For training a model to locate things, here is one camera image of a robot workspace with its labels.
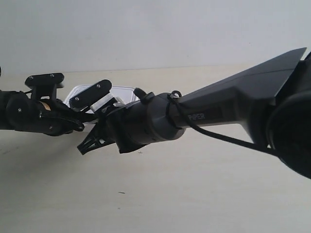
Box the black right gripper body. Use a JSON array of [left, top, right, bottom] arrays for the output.
[[77, 101, 156, 155]]

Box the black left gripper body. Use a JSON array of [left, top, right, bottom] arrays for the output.
[[6, 84, 96, 136]]

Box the white plastic lidded container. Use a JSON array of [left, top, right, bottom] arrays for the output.
[[64, 82, 138, 113]]

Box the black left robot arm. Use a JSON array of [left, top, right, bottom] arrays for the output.
[[0, 73, 96, 136]]

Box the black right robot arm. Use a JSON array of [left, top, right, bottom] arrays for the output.
[[77, 48, 311, 178]]

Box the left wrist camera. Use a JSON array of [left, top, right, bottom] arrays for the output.
[[24, 73, 65, 89]]

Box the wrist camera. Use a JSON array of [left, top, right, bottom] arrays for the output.
[[69, 80, 112, 111], [24, 73, 65, 89]]

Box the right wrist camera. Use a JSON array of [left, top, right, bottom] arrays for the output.
[[69, 80, 112, 111]]

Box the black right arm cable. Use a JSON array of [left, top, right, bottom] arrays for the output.
[[135, 87, 280, 158]]

